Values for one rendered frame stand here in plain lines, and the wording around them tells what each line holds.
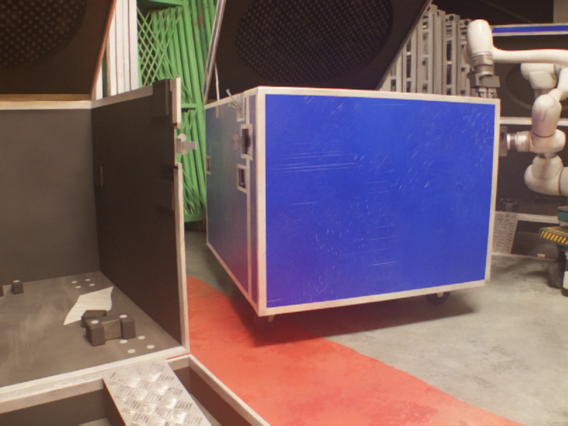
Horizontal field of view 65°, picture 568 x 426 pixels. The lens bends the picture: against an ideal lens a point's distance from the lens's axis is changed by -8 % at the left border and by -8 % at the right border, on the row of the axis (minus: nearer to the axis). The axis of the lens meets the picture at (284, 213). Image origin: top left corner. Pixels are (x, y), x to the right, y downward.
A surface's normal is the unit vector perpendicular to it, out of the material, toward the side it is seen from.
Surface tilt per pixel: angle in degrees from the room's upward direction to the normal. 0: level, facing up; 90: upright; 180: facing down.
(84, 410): 91
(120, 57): 87
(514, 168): 90
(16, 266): 90
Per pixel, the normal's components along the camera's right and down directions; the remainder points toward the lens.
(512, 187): -0.50, 0.15
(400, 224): 0.31, 0.16
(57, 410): 0.58, 0.16
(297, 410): 0.00, -0.99
